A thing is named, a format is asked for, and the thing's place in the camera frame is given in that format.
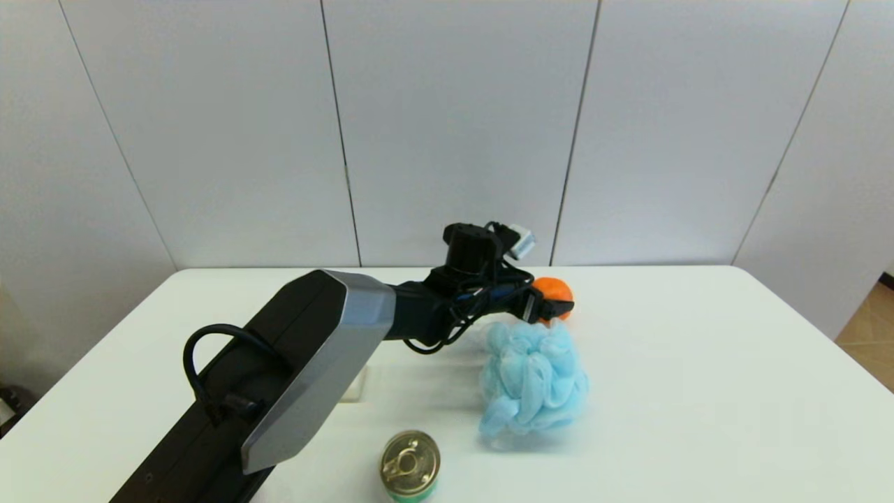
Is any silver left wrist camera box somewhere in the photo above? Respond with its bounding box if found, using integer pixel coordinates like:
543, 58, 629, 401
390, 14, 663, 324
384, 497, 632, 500
506, 224, 537, 261

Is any cream soap bar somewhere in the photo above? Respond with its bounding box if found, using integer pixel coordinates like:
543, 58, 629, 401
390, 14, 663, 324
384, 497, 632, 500
341, 363, 368, 403

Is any light blue mesh bath loofah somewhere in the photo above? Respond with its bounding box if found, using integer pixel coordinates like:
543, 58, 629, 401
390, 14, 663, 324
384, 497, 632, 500
478, 320, 589, 439

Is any green tin can gold lid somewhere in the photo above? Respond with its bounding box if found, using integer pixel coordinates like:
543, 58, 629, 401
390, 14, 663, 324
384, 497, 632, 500
379, 430, 442, 503

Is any dark background floor object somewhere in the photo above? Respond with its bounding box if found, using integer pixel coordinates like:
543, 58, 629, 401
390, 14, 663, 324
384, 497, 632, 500
0, 386, 30, 435

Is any black arm loop cable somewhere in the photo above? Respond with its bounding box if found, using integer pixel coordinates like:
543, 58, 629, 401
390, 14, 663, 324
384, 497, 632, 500
183, 323, 281, 424

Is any orange fruit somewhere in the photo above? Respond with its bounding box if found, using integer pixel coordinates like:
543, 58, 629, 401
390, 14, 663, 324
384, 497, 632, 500
532, 277, 575, 326

